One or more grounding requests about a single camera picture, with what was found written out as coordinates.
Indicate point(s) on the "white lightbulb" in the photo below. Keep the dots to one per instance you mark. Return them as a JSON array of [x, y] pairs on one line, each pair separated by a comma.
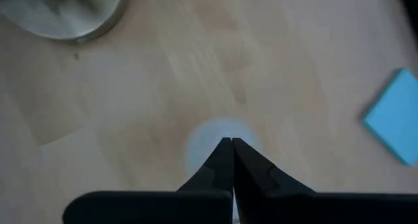
[[209, 136]]

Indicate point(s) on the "black aluminium table frame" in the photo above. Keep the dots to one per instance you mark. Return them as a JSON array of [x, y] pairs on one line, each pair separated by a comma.
[[412, 2]]

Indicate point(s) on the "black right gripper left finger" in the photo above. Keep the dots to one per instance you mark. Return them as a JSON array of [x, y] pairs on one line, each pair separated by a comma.
[[163, 209]]

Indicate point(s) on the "blue sticky note pad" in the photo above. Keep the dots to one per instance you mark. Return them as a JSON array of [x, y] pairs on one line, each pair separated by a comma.
[[395, 119]]

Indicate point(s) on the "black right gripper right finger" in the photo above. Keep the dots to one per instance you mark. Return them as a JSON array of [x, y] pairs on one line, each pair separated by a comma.
[[294, 209]]

